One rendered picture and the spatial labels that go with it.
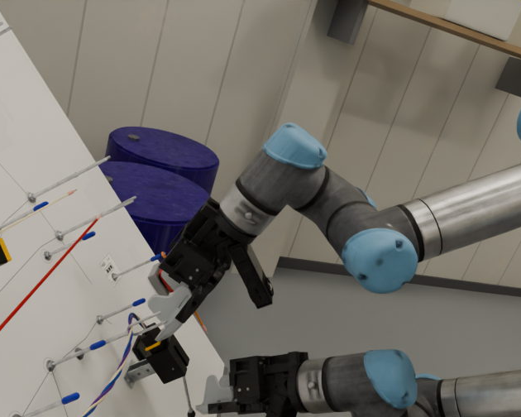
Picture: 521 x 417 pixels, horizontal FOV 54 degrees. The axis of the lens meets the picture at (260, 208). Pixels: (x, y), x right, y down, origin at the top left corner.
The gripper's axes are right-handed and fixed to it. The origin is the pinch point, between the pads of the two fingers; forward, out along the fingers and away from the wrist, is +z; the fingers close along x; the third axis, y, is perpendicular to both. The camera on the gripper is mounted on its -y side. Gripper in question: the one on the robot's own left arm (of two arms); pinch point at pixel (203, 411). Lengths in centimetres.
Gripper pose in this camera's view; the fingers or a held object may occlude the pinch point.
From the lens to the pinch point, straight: 91.7
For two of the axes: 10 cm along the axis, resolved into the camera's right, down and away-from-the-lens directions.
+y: -0.8, -9.3, 3.6
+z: -8.2, 2.7, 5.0
